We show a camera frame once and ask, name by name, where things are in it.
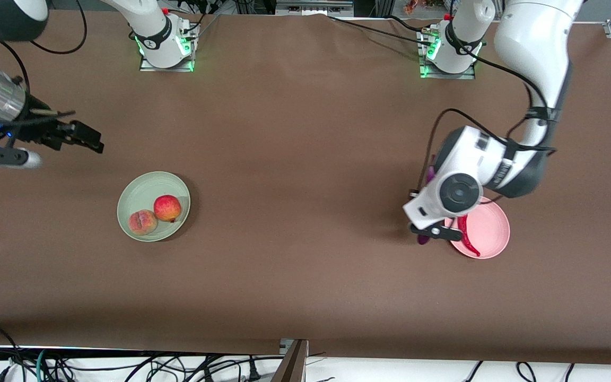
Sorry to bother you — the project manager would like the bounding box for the pale peach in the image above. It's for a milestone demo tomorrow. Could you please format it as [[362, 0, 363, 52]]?
[[129, 210, 158, 236]]

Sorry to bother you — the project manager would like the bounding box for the red apple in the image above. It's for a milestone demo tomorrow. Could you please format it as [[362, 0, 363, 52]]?
[[154, 195, 182, 223]]

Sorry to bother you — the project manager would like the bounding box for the purple eggplant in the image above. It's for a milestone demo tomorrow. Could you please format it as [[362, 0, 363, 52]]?
[[417, 164, 437, 246]]

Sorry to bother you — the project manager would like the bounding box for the red chili pepper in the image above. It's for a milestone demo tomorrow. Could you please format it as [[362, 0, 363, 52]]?
[[457, 214, 482, 257]]

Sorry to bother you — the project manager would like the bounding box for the light green plate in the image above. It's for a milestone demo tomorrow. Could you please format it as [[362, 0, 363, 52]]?
[[117, 171, 191, 242]]

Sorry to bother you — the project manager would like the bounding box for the brown table cover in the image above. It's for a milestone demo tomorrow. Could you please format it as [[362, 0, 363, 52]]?
[[0, 10, 611, 367]]

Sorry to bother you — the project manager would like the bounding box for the grey metal device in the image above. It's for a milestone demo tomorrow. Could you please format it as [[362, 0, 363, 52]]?
[[275, 0, 355, 16]]

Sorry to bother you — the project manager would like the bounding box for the pink plate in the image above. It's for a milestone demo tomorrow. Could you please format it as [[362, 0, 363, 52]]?
[[445, 196, 511, 259]]

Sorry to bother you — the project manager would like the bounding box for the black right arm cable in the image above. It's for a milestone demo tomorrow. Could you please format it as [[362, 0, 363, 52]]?
[[0, 0, 88, 93]]

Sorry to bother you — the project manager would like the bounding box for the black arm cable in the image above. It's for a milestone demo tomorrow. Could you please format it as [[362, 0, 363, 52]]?
[[0, 0, 88, 93], [421, 50, 558, 199]]

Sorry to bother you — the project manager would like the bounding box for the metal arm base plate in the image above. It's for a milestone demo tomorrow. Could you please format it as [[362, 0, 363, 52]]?
[[139, 50, 196, 72], [420, 61, 476, 80]]

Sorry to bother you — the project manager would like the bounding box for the black cable bundle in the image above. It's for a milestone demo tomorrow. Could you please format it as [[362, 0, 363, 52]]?
[[46, 351, 285, 382]]

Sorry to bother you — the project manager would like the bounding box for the aluminium profile post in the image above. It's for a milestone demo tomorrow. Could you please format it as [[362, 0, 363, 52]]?
[[271, 338, 309, 382]]

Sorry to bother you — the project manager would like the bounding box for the long black cable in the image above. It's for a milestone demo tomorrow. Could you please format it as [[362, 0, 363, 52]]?
[[327, 15, 436, 48]]

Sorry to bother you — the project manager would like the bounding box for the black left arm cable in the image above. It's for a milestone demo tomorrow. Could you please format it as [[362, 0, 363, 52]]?
[[421, 50, 558, 199]]

